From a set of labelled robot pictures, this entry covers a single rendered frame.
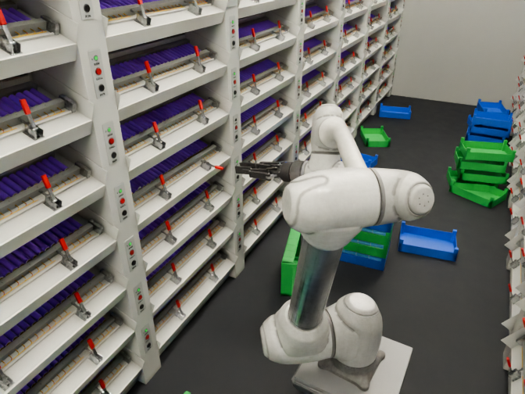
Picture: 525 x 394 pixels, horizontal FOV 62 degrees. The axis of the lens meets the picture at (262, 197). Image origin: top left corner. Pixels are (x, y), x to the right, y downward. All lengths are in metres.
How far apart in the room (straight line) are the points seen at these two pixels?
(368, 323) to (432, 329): 0.77
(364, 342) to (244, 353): 0.64
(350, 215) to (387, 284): 1.42
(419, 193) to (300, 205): 0.25
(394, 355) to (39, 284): 1.17
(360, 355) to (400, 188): 0.70
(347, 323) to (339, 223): 0.55
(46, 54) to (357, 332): 1.13
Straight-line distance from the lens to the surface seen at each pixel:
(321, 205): 0.91
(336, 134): 1.39
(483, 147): 3.45
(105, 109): 1.29
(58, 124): 1.23
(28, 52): 1.14
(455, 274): 2.51
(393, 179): 0.97
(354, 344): 1.45
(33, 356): 1.42
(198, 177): 1.74
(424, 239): 2.70
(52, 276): 1.34
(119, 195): 1.38
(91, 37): 1.24
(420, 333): 2.12
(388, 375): 1.63
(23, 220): 1.22
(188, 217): 1.81
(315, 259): 1.06
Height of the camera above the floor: 1.47
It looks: 30 degrees down
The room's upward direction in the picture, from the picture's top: straight up
